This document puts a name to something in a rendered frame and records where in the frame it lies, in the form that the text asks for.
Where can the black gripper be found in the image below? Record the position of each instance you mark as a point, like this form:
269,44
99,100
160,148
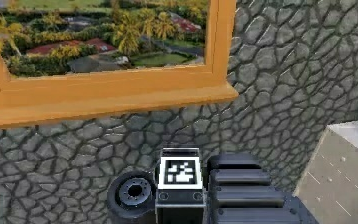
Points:
132,196

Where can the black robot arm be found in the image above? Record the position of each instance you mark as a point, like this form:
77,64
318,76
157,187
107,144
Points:
240,193

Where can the orange framed window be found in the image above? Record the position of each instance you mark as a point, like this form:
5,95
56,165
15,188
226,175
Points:
120,90

